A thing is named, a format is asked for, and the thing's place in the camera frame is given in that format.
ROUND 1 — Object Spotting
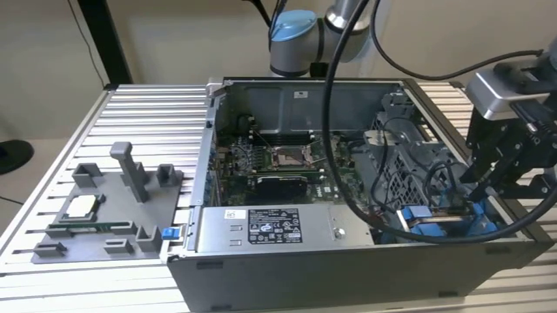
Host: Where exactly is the hard disk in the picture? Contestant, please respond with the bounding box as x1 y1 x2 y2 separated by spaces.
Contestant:
397 201 499 236

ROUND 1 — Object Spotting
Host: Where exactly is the CPU socket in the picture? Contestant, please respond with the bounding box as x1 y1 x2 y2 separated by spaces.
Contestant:
269 145 311 167

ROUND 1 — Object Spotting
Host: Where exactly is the black disk power wire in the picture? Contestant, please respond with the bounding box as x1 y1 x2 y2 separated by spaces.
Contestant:
424 161 472 215

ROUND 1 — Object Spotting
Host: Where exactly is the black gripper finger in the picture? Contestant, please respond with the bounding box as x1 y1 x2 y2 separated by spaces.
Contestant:
468 158 557 201
459 109 518 185

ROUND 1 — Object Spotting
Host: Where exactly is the black round stand foot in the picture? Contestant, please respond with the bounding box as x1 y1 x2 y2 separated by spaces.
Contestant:
0 139 34 175

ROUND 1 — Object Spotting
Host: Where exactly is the black graphics card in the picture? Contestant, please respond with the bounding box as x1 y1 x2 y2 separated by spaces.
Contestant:
253 175 308 198

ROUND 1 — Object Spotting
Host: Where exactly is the black upright beam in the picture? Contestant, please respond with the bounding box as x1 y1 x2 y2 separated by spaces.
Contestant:
77 0 133 86

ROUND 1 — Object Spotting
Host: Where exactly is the green RAM stick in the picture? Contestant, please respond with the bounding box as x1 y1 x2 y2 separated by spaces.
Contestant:
48 222 130 230

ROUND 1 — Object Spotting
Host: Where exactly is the silver CPU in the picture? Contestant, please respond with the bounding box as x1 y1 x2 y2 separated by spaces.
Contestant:
64 197 97 218

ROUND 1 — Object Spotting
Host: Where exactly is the dark grey PC case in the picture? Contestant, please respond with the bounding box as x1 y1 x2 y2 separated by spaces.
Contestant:
166 76 557 312

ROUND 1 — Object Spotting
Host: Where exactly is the metal socket cover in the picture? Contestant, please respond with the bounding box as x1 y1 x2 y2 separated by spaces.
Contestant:
305 142 328 164

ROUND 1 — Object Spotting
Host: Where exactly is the black camera cable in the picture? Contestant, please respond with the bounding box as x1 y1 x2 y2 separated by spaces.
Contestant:
371 0 544 81

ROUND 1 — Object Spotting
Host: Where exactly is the silver power supply box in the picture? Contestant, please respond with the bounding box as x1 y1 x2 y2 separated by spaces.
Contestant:
193 205 375 254

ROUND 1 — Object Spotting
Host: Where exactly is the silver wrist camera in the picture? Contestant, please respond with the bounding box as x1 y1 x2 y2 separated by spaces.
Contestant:
463 61 554 122

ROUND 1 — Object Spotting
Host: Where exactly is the grey metal disk bay cage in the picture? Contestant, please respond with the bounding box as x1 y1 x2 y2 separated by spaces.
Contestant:
363 93 475 209

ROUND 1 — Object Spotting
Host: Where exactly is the green motherboard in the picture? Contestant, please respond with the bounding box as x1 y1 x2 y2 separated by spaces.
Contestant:
215 130 375 207

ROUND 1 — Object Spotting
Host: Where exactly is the thin wire locking lever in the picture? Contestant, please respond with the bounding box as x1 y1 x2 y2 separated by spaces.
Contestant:
253 129 276 148

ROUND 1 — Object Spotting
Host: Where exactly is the grey parts rack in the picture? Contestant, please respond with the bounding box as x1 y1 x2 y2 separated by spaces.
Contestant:
29 142 185 265

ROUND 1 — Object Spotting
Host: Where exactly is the thin black cable bundle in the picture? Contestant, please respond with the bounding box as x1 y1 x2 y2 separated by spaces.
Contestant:
247 0 291 33

